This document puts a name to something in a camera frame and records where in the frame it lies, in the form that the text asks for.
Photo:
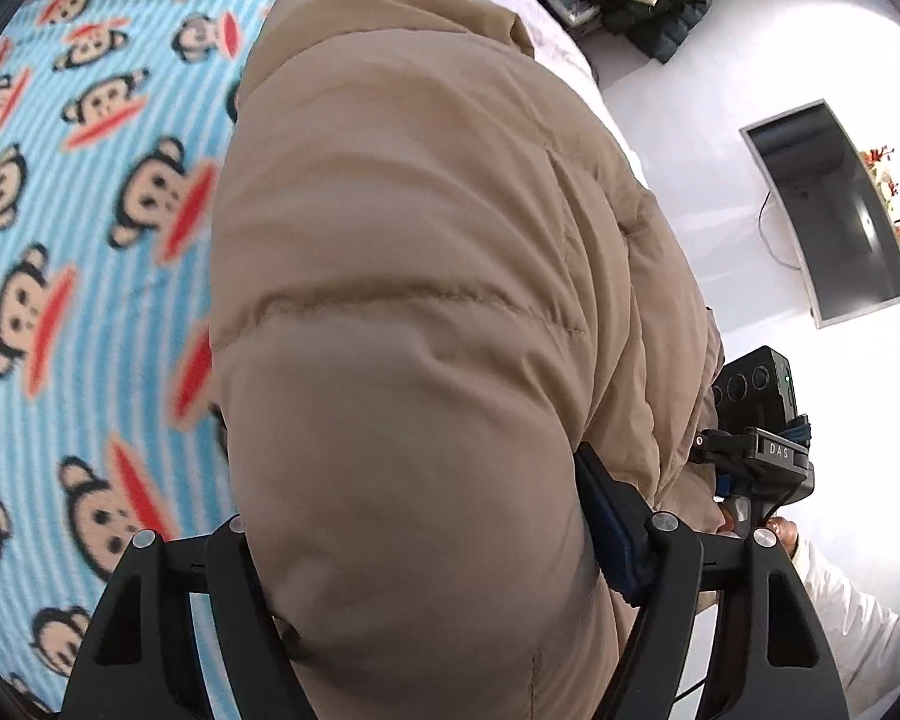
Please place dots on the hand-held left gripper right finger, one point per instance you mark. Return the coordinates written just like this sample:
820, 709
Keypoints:
615, 540

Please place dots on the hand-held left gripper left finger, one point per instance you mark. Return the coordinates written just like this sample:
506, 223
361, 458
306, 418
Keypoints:
232, 570

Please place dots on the beige puffer jacket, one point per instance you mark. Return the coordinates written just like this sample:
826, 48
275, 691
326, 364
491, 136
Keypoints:
420, 330

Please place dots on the person's right forearm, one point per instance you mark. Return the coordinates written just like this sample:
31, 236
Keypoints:
855, 630

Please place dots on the dark clothes pile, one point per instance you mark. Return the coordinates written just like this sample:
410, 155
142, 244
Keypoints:
675, 22

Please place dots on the person's right hand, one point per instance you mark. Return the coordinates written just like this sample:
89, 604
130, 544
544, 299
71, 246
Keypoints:
784, 536

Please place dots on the flat grey monitor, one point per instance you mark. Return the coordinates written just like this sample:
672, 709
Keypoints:
832, 210

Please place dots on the red dried flowers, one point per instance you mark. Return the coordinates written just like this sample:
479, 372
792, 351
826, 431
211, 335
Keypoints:
886, 180

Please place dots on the blue monkey printed blanket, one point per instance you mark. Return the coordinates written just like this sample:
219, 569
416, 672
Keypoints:
90, 255

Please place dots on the small printed box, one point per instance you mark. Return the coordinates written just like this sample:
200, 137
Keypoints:
570, 0

